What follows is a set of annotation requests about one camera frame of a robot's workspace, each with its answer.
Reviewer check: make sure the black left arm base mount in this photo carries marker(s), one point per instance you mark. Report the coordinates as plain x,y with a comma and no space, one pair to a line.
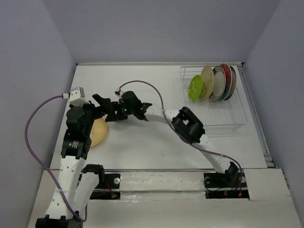
99,185

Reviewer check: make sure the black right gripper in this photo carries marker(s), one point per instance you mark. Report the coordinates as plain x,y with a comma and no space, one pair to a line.
116,106

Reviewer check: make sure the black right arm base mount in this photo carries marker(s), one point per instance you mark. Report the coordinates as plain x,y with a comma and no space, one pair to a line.
216,189

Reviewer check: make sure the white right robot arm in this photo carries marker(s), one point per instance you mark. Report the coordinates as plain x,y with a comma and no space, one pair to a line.
183,122

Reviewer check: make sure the red plate with teal flower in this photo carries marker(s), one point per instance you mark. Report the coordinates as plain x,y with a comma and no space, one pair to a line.
228,84

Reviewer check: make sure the lime green plate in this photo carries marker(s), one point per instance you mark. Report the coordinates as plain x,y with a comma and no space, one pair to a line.
195,87

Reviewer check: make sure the small green red rimmed plate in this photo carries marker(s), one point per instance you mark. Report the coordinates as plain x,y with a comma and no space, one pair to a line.
233,83

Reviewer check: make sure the plain yellow plate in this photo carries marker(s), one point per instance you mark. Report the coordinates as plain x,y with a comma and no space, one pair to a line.
98,132

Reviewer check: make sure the beige plate with bird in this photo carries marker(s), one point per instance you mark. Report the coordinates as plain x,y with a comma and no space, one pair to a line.
207,77

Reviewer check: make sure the white wire dish rack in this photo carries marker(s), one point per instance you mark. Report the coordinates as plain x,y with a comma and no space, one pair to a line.
215,115

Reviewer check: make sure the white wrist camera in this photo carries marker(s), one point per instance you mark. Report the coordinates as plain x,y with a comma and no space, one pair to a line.
77,97
118,92

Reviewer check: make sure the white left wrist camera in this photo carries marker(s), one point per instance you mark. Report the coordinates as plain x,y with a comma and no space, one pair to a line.
77,97

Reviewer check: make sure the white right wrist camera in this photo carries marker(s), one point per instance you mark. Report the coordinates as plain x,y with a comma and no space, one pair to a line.
118,92

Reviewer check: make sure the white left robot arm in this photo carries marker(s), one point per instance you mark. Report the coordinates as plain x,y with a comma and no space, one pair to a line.
77,180

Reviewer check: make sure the large green rimmed lettered plate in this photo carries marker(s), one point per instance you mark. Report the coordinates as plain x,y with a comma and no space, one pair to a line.
219,83

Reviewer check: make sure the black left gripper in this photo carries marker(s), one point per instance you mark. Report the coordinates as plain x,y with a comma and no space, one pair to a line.
104,102

